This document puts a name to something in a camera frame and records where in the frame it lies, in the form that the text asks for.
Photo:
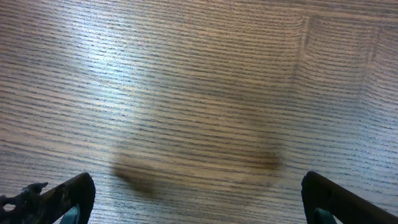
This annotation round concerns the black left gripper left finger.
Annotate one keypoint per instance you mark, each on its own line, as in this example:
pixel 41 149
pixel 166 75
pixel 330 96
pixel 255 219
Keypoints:
pixel 69 202

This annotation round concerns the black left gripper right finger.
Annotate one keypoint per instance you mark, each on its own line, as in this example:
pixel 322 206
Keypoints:
pixel 326 202

